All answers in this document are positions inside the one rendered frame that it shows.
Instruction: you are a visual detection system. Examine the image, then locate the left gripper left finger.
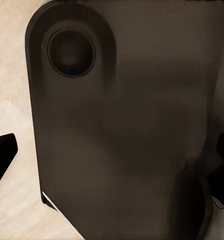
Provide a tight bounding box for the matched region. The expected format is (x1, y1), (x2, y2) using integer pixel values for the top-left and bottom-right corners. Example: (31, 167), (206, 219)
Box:
(0, 133), (18, 180)

